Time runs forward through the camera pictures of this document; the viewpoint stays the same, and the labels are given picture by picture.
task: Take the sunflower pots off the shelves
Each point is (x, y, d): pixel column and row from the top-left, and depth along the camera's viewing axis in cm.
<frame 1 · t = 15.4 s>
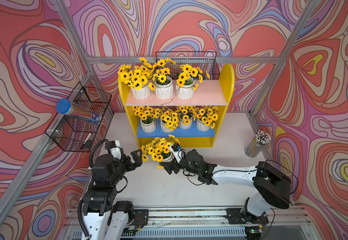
left hand: (135, 153, 68), fingers open
right hand: (166, 160, 78), fingers open
bottom shelf sunflower pot: (147, 115, 81), point 31 cm above the table
bottom shelf sunflower pot 2: (169, 120, 80), point 29 cm above the table
bottom shelf sunflower pot 3: (186, 114, 83), point 29 cm above the table
bottom shelf sunflower pot 4: (206, 118, 82), point 29 cm above the table
clear cup of pencils: (255, 146, 89), point 12 cm above the table

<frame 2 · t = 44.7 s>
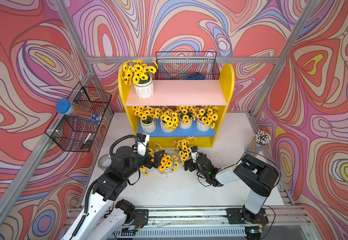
left hand: (157, 148, 67), fingers open
right hand: (188, 160, 93), fingers open
top shelf sunflower pot: (184, 151, 85), point 14 cm above the table
top shelf sunflower pot 2: (166, 163, 78), point 16 cm above the table
the other named things where they were.

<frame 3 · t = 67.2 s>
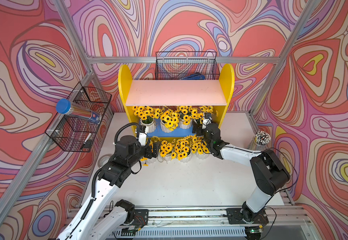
left hand: (155, 140, 71), fingers open
right hand: (200, 123, 91), fingers open
top shelf sunflower pot 2: (165, 151, 84), point 15 cm above the table
top shelf sunflower pot 3: (199, 147, 88), point 13 cm above the table
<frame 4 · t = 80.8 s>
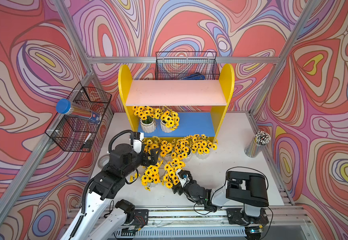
left hand: (154, 148, 67), fingers open
right hand: (174, 178, 82), fingers open
bottom shelf sunflower pot 3: (170, 178, 75), point 14 cm above the table
bottom shelf sunflower pot 4: (151, 176, 75), point 15 cm above the table
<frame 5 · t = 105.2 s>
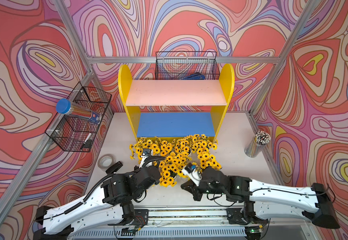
left hand: (158, 166, 69), fingers closed
right hand: (183, 190, 67), fingers closed
black stapler: (114, 168, 90), point 3 cm above the table
